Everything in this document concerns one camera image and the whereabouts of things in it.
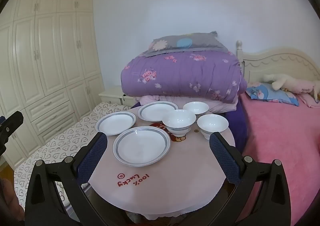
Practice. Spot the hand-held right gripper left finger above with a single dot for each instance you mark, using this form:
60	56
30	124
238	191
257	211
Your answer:
92	159

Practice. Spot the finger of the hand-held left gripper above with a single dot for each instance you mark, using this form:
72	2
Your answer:
12	122

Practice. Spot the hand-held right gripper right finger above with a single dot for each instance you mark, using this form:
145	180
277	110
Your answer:
225	161

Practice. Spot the white footed bowl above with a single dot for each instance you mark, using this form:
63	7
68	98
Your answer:
178	120
212	124
196	107

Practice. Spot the large grey-rimmed white plate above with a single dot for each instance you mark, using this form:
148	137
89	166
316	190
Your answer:
141	145

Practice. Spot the heart print white mattress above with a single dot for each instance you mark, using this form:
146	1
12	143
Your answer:
62	140

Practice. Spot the dark purple cloth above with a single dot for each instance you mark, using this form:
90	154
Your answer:
237	125

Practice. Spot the pink fleece bed blanket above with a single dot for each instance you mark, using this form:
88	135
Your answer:
275	145

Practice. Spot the pale pink folded blanket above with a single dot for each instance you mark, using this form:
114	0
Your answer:
221	107

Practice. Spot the cream nightstand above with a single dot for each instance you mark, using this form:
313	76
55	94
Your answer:
110	95

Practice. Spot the round pink printed table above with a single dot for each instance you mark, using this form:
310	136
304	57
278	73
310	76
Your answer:
162	186

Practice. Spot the cream panelled wardrobe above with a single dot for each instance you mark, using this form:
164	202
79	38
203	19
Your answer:
50	53

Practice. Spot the blue printed pillow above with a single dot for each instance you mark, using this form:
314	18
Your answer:
265	93

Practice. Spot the purple floral quilt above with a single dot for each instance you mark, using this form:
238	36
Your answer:
187	75

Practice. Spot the cream plush toy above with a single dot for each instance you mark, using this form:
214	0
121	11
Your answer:
287	82

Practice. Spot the pink pillow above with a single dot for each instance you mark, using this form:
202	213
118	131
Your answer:
310	100

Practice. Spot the cream bed headboard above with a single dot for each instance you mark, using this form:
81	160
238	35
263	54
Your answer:
275	63

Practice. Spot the grey floral pillow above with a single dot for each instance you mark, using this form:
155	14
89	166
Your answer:
175	43

